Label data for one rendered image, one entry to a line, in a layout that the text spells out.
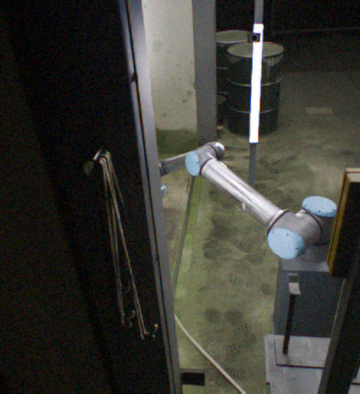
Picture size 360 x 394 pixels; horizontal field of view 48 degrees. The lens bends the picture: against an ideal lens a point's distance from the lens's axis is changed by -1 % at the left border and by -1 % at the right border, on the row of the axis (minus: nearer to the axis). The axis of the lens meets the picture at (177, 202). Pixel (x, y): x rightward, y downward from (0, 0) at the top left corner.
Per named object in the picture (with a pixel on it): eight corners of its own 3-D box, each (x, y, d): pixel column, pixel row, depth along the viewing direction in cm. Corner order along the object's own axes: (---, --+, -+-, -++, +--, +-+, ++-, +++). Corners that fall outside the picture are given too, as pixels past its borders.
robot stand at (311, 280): (321, 313, 242) (339, 229, 206) (331, 358, 217) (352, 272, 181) (269, 310, 246) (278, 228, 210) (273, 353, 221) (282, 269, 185)
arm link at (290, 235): (326, 227, 171) (205, 136, 207) (301, 246, 162) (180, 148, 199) (313, 249, 182) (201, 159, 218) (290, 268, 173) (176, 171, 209)
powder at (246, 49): (224, 47, 434) (224, 46, 433) (272, 42, 437) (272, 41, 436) (235, 61, 389) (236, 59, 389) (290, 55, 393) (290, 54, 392)
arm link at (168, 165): (229, 134, 210) (164, 156, 267) (212, 142, 203) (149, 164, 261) (238, 155, 212) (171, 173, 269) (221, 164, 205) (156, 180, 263)
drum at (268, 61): (222, 120, 484) (221, 44, 433) (268, 115, 487) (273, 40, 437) (233, 142, 436) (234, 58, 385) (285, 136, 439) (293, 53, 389)
